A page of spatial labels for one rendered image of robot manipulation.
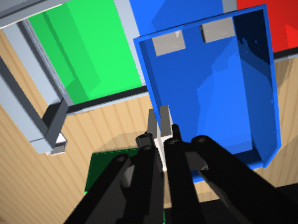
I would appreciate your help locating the green bin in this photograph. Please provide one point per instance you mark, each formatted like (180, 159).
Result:
(99, 162)

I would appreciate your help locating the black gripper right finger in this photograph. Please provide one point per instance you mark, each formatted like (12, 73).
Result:
(249, 197)

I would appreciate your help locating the dark grey metal shelf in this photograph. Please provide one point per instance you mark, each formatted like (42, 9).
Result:
(81, 55)

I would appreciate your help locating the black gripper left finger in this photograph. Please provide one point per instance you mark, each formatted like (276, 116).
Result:
(104, 202)

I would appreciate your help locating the blue bin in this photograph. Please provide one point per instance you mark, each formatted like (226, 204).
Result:
(225, 89)

